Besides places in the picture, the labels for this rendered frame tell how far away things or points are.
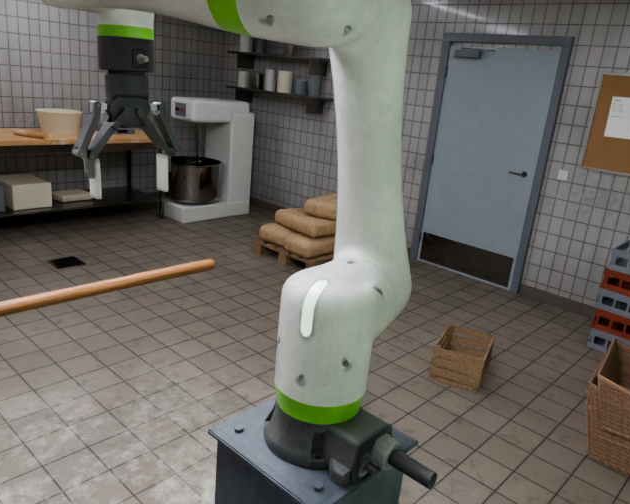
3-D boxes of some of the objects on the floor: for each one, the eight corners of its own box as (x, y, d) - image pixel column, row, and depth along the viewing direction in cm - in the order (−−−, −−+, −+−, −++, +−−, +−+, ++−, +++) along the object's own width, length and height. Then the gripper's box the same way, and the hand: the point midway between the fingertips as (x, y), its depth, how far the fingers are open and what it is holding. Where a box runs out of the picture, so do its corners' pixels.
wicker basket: (571, 451, 284) (584, 403, 276) (594, 406, 328) (606, 364, 320) (681, 498, 258) (699, 448, 249) (691, 443, 301) (706, 398, 293)
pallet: (313, 277, 492) (314, 261, 487) (253, 252, 542) (254, 238, 538) (392, 254, 577) (394, 241, 573) (334, 235, 628) (335, 222, 623)
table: (-60, 250, 470) (-73, 142, 442) (-86, 226, 520) (-99, 128, 493) (167, 218, 627) (168, 137, 600) (130, 203, 677) (130, 127, 650)
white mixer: (184, 226, 605) (187, 100, 565) (151, 212, 647) (151, 94, 607) (254, 215, 677) (261, 103, 637) (220, 203, 718) (224, 97, 678)
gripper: (65, 69, 87) (74, 205, 93) (198, 77, 105) (198, 191, 111) (45, 68, 91) (54, 197, 98) (175, 76, 109) (176, 184, 115)
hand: (130, 188), depth 104 cm, fingers open, 13 cm apart
